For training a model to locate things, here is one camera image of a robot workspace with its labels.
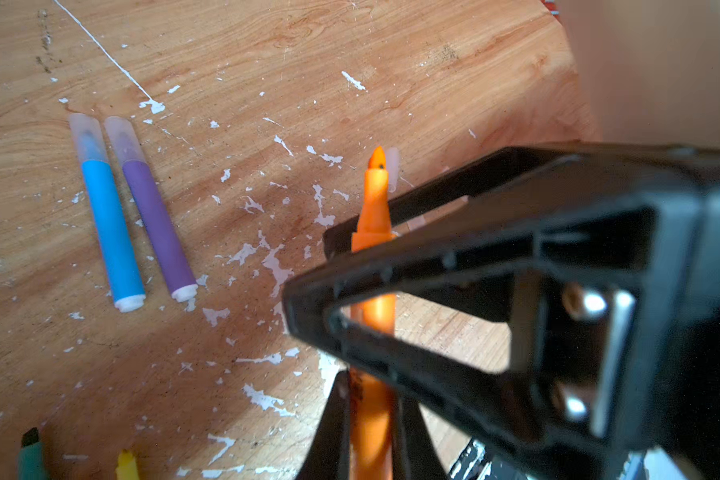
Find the purple marker pen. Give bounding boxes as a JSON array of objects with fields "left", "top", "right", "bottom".
[{"left": 104, "top": 116, "right": 198, "bottom": 303}]

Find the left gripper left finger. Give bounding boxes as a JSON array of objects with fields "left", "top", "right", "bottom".
[{"left": 295, "top": 370, "right": 351, "bottom": 480}]

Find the blue marker pen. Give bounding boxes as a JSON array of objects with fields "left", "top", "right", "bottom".
[{"left": 68, "top": 113, "right": 146, "bottom": 313}]

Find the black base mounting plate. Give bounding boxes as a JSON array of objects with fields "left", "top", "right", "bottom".
[{"left": 448, "top": 438, "right": 526, "bottom": 480}]

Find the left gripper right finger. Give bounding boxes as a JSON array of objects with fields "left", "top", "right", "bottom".
[{"left": 392, "top": 395, "right": 447, "bottom": 480}]

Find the orange marker pen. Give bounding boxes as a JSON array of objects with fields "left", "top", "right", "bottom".
[{"left": 347, "top": 146, "right": 398, "bottom": 480}]

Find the yellow marker pen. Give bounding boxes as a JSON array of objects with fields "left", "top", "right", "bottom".
[{"left": 115, "top": 450, "right": 140, "bottom": 480}]

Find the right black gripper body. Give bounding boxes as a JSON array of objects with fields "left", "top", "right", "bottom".
[{"left": 593, "top": 140, "right": 720, "bottom": 480}]

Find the clear pen cap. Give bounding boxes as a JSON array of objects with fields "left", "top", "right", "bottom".
[{"left": 385, "top": 147, "right": 401, "bottom": 193}]

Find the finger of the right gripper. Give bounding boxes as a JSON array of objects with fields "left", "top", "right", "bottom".
[
  {"left": 281, "top": 152, "right": 703, "bottom": 480},
  {"left": 322, "top": 143, "right": 582, "bottom": 258}
]

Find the green marker pen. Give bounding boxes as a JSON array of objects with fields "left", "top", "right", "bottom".
[{"left": 17, "top": 427, "right": 50, "bottom": 480}]

